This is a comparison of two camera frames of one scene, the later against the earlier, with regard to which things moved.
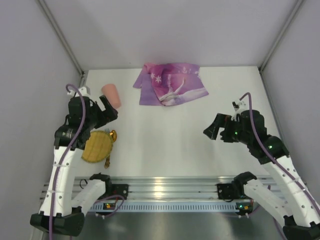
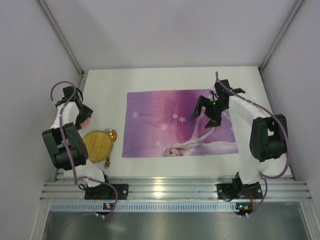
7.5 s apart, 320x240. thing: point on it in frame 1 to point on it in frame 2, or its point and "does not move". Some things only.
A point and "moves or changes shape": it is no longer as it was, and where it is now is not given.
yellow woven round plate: [98, 147] does not move
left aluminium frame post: [65, 39] does not move
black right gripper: [224, 127] to [210, 109]
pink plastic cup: [111, 93] moves or changes shape
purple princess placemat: [167, 84] to [159, 123]
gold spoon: [113, 133] does not move
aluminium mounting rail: [157, 188] does not move
